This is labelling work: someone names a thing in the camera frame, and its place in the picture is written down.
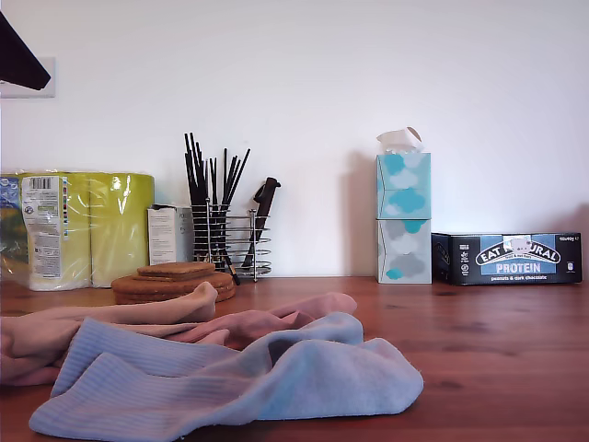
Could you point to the round cork trivet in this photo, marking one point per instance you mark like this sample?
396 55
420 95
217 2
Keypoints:
227 294
124 283

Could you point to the black straw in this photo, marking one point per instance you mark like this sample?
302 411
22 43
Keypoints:
225 175
239 175
233 180
212 184
200 184
194 170
227 178

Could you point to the turquoise cloud tissue box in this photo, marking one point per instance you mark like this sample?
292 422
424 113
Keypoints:
405 184

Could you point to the white light switch plate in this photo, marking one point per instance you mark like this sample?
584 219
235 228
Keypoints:
51 64

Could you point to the white tissue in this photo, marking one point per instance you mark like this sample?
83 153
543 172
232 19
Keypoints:
396 138

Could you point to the black protein bar box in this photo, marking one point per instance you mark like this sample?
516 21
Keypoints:
520 267

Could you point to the square cork coaster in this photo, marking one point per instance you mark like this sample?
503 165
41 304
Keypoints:
184 266
152 274

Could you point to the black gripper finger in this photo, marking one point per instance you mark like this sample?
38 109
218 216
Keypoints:
18 60

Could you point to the yellow-green kitchen roll pack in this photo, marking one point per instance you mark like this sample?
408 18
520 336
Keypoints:
115 221

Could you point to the grey cloud tissue box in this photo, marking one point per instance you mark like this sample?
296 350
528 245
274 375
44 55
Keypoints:
405 248

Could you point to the small white carton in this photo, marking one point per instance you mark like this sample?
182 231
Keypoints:
161 235

